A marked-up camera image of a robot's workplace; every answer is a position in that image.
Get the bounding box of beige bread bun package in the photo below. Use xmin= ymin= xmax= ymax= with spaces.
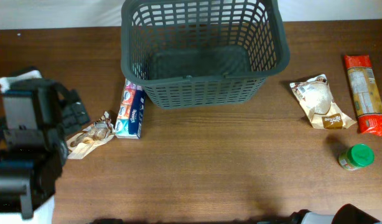
xmin=289 ymin=74 xmax=356 ymax=129

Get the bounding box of green lidded jar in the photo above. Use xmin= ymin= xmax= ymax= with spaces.
xmin=338 ymin=144 xmax=375 ymax=171

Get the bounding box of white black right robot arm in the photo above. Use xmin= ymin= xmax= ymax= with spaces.
xmin=286 ymin=203 xmax=382 ymax=224

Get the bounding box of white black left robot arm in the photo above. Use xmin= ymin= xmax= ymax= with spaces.
xmin=0 ymin=69 xmax=90 ymax=223

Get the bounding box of Kleenex tissue pack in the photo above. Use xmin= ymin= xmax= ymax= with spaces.
xmin=114 ymin=79 xmax=146 ymax=139

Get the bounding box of brown beige snack bag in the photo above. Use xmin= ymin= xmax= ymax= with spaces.
xmin=67 ymin=111 xmax=116 ymax=160

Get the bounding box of grey plastic mesh basket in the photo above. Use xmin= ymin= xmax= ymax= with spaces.
xmin=121 ymin=0 xmax=290 ymax=109

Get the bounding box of red orange pasta package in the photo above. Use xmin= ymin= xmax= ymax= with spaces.
xmin=344 ymin=55 xmax=382 ymax=137

